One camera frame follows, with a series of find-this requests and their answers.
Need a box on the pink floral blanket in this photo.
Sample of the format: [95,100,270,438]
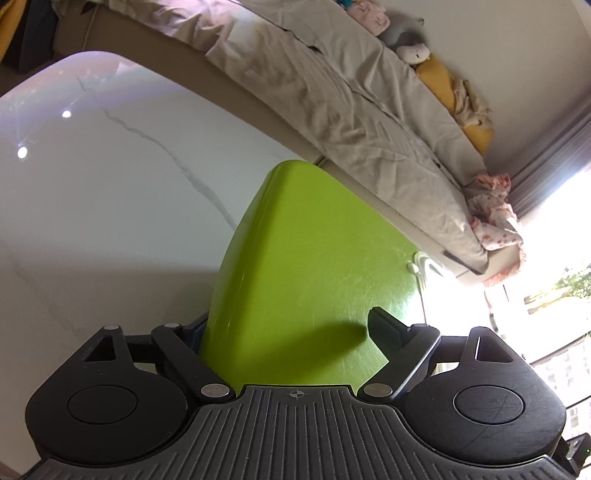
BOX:
[468,174,523,251]

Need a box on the yellow pillow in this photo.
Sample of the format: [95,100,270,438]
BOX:
[415,54,495,156]

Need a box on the white grey plush toy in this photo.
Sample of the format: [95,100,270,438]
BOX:
[379,14,431,67]

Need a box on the beige sofa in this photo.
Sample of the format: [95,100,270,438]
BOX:
[52,0,525,282]

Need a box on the beige crumpled cloth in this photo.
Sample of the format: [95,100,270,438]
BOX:
[453,78,493,128]

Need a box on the beige sofa cover sheet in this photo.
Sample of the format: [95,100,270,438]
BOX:
[50,0,491,275]

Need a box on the pink pig plush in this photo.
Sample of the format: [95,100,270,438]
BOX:
[346,0,390,36]

